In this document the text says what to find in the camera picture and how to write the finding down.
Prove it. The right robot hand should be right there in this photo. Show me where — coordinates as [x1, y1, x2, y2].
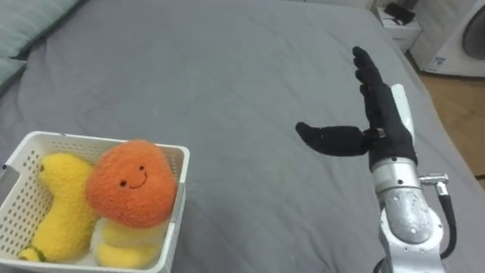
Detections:
[295, 45, 419, 171]

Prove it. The white cabinet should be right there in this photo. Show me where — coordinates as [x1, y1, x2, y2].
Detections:
[376, 6, 422, 53]

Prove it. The white washing machine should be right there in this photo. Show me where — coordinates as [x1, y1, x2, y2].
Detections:
[408, 0, 485, 78]

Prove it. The black object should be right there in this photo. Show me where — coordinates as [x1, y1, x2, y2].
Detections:
[383, 2, 417, 26]

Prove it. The grey bed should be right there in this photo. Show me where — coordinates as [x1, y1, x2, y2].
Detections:
[0, 0, 485, 273]

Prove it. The orange soft toy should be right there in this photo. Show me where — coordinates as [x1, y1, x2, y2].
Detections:
[85, 139, 178, 229]

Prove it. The pale yellow soft toy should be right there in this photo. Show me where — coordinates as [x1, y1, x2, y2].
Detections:
[93, 218, 171, 269]

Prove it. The yellow banana soft toy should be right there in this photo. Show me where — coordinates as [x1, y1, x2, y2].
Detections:
[17, 152, 100, 263]

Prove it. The white perforated plastic basket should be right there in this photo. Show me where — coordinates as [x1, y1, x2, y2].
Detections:
[0, 130, 191, 273]

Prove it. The light green pillow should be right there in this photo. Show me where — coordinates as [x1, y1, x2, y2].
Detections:
[0, 0, 83, 89]

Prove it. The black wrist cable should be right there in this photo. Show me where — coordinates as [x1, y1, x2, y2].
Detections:
[373, 173, 458, 273]

